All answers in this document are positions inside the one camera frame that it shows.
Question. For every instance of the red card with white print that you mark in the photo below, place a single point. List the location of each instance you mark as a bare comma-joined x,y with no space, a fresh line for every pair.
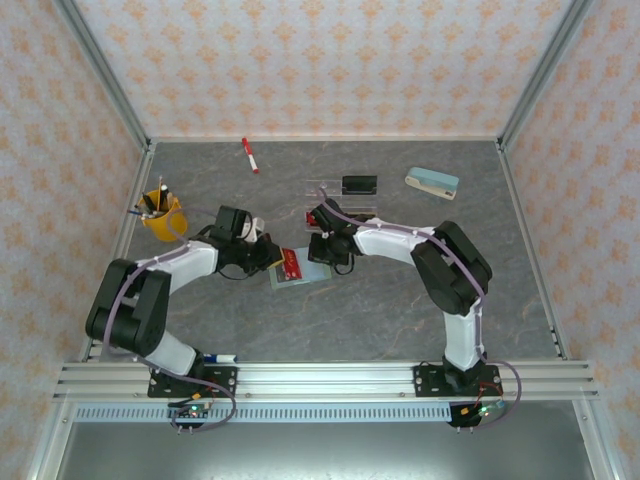
291,264

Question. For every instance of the clear plastic tray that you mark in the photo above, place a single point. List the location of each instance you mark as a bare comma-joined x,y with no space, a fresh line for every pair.
315,272

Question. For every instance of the black VIP card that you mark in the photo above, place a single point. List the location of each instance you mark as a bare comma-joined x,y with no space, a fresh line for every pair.
359,183

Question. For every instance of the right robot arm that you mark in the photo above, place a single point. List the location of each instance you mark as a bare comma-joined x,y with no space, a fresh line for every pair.
450,270

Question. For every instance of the clear acrylic card organizer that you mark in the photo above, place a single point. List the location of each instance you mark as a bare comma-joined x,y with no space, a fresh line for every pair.
325,186

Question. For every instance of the yellow pen cup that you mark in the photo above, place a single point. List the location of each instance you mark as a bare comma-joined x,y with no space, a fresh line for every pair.
162,227

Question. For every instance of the wooden stick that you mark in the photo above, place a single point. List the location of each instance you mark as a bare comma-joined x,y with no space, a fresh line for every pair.
172,201

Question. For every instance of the black marker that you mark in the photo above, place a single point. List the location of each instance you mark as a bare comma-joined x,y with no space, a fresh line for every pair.
164,195

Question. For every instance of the red whiteboard marker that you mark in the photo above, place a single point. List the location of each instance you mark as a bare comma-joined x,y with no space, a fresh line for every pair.
250,155

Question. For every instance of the blue and white marker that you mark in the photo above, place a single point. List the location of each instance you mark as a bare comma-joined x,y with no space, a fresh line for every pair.
222,358

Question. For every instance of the thin pencil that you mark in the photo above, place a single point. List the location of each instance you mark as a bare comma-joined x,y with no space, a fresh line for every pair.
159,192

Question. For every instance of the blue pen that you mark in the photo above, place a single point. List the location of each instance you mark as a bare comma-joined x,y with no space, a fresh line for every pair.
135,211

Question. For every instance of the mint green stapler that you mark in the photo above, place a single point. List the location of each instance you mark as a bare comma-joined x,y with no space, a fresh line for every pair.
432,182

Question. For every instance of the left controller board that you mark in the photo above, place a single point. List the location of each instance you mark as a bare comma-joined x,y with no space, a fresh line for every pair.
192,411

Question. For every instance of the controller board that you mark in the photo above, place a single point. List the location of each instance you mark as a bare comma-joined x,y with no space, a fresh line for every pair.
192,411
480,412

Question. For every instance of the grey metal panel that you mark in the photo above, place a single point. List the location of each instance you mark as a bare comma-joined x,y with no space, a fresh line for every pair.
320,450

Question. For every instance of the right controller board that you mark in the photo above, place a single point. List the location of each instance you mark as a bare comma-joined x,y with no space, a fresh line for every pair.
480,412

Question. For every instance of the aluminium side rail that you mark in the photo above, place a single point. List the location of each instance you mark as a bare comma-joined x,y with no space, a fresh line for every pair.
532,250
122,240

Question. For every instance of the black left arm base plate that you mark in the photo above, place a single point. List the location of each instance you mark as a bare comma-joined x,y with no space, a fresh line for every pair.
225,382

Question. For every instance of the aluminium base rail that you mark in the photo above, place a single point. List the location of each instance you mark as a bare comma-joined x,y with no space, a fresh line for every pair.
325,380

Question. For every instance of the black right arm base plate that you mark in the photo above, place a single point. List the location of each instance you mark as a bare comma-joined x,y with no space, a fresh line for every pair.
425,382

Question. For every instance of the aluminium frame post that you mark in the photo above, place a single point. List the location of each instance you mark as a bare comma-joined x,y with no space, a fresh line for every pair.
542,75
102,75

